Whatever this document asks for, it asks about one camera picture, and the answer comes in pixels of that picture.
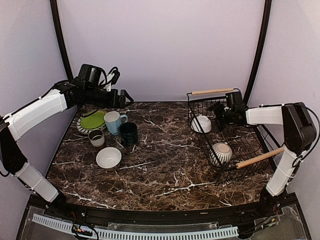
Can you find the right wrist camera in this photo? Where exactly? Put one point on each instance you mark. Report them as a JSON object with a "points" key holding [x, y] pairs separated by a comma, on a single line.
{"points": [[235, 101]]}

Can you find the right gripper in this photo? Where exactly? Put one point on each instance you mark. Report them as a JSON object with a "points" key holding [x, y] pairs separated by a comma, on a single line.
{"points": [[216, 108]]}

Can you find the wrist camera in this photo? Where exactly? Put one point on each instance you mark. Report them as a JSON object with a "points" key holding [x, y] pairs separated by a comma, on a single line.
{"points": [[94, 77], [235, 101]]}

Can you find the black frame post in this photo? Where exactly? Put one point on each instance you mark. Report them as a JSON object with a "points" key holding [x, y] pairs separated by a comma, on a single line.
{"points": [[259, 50], [60, 39]]}

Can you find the beige ceramic bowl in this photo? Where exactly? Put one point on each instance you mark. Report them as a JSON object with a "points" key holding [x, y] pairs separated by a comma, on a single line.
{"points": [[109, 158]]}

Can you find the white ceramic bowl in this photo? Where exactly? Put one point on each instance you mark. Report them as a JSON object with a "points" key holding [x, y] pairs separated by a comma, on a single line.
{"points": [[201, 124]]}

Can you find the brown ceramic cup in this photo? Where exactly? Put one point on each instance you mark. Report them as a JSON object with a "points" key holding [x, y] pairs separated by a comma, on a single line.
{"points": [[97, 139]]}

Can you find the wooden rack handle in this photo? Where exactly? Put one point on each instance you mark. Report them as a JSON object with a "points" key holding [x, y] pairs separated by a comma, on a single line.
{"points": [[259, 158], [212, 91]]}

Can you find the striped ceramic bowl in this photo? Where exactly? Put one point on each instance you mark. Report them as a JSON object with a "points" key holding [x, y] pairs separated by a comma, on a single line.
{"points": [[220, 154]]}

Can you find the front wooden rack handle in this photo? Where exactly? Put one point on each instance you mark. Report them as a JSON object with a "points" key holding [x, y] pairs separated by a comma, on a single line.
{"points": [[259, 158]]}

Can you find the white slotted cable duct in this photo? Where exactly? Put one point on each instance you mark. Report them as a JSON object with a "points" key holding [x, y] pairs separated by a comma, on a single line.
{"points": [[118, 231]]}

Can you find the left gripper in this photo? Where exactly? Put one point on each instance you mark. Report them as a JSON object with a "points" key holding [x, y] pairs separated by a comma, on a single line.
{"points": [[115, 102]]}

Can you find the dark green cup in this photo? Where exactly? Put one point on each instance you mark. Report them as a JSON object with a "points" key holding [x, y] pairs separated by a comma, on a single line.
{"points": [[129, 133]]}

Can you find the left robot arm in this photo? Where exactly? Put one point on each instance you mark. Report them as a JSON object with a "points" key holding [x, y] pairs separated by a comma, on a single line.
{"points": [[62, 96]]}

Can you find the light blue mug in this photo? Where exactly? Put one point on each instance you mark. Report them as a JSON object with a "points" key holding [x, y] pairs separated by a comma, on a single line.
{"points": [[113, 121]]}

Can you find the white blue striped plate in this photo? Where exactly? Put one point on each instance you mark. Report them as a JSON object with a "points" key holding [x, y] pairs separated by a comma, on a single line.
{"points": [[82, 129]]}

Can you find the left black frame post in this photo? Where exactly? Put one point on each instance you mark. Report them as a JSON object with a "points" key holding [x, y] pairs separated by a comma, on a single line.
{"points": [[60, 39]]}

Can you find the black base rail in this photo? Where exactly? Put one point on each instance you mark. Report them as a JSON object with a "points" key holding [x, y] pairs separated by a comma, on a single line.
{"points": [[96, 216]]}

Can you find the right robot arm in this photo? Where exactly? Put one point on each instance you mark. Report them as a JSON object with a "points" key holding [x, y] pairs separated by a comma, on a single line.
{"points": [[299, 133]]}

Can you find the lime green plastic plate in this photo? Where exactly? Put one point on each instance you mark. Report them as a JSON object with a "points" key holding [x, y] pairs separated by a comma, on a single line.
{"points": [[93, 121]]}

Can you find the grey deer pattern plate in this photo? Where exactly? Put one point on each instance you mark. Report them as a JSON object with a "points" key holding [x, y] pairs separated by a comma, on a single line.
{"points": [[77, 125]]}

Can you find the black wire dish rack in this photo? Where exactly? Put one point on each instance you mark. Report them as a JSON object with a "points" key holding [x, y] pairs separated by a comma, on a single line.
{"points": [[246, 142]]}

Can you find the rear wooden rack handle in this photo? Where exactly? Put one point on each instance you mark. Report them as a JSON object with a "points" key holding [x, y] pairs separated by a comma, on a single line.
{"points": [[212, 91]]}

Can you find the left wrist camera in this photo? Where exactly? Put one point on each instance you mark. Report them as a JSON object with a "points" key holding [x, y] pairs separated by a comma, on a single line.
{"points": [[94, 77]]}

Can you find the right black frame post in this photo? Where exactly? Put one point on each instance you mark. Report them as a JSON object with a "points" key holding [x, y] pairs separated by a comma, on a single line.
{"points": [[259, 50]]}

